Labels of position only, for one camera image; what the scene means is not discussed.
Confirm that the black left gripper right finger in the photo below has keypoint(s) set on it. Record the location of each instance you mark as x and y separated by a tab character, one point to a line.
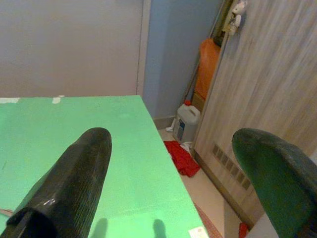
282	183

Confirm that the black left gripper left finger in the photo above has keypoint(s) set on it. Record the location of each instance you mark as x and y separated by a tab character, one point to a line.
71	178

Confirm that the small red item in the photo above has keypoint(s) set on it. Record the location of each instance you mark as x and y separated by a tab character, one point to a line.
243	230

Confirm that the green table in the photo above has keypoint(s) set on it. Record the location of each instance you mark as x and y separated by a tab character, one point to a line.
138	161

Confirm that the white tape scrap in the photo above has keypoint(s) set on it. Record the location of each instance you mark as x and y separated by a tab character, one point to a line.
8	100
57	99

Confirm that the white paper label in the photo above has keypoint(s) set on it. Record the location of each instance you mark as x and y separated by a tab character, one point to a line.
197	233

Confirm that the red cloth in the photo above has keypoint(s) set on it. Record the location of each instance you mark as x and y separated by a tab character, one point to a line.
182	158

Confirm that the light wooden door with vent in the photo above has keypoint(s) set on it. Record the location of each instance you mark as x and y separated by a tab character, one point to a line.
272	74

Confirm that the small white object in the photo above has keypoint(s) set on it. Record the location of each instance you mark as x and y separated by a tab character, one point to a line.
170	128

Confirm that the white plastic jug red cap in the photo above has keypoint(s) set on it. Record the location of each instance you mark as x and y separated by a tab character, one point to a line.
187	124

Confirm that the thin pole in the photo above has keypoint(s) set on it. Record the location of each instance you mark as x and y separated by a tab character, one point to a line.
192	81

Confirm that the orange bag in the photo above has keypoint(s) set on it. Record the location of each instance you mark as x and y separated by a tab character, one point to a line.
208	67

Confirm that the white plush toy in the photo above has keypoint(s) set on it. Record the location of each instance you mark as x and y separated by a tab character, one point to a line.
236	17

